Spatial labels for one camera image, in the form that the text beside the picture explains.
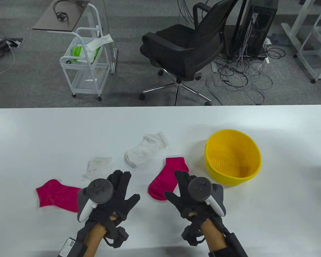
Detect person's left hand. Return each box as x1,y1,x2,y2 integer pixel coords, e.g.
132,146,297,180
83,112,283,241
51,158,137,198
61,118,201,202
80,170,141,230

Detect person's right hand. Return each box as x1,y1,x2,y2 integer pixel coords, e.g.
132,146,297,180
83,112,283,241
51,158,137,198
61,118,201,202
165,171,226,222

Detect pink sock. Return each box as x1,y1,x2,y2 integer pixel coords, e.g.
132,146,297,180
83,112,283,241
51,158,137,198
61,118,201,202
148,157,189,201
36,179,82,213

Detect sheer white sock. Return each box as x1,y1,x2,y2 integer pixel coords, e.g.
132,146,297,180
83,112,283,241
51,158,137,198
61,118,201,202
82,157,113,180

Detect thick white sock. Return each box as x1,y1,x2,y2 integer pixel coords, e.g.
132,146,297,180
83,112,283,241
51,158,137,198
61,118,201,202
124,132,168,169

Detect person's right forearm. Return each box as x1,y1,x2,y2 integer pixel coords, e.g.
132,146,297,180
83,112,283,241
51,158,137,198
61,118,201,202
201,217,229,257

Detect person's left forearm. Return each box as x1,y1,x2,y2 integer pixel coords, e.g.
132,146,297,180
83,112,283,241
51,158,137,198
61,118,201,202
83,224,107,257

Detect grey white hand controller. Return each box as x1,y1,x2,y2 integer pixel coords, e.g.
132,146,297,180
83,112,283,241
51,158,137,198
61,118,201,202
77,178,113,223
188,177,226,217

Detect small black wrist module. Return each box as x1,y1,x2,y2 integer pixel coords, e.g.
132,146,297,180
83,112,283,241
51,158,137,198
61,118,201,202
104,226,129,248
181,225,206,247

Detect yellow woven basket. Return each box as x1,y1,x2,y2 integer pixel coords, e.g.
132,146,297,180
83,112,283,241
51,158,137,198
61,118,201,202
205,129,262,186

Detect black labelled wrist box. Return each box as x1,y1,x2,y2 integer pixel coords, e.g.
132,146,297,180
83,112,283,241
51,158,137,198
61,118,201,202
56,237,87,257
222,232,249,257

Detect white rolling cart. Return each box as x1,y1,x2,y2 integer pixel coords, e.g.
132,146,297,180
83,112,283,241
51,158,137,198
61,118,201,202
60,27,110,101

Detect grey metal stand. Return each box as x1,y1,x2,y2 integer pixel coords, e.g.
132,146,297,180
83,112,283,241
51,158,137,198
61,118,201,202
100,0,118,74

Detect green white packet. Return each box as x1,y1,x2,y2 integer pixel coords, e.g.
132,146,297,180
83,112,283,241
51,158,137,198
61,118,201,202
71,46,102,63

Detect black office chair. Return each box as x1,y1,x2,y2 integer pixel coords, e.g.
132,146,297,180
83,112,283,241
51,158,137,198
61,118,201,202
139,0,242,106

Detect white cloth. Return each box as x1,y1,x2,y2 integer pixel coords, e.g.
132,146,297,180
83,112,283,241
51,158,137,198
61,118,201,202
86,34,114,51

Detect white power strip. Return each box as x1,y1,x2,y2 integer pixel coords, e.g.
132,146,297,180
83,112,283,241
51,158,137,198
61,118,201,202
263,37,272,64

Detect floor socket box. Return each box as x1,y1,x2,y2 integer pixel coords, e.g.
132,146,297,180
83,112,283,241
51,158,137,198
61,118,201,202
5,37,24,48

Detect white metal rack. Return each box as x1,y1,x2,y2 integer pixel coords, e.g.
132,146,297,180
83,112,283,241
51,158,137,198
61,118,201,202
297,0,321,83

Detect brown top side table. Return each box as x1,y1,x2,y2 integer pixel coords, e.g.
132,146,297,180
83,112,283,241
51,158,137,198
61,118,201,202
32,0,101,35

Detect black computer tower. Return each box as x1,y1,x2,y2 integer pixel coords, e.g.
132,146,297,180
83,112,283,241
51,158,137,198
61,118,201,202
231,0,279,58

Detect tangle of cables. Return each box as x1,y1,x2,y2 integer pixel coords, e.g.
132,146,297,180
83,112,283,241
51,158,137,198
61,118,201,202
205,37,286,105

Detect white cable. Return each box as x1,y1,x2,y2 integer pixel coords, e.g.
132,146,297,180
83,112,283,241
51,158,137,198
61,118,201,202
0,46,16,77

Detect black coiled cable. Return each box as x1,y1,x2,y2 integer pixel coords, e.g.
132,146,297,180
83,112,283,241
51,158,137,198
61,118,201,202
53,0,69,22

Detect white desk frame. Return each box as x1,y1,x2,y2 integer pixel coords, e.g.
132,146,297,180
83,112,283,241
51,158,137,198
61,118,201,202
281,0,321,58

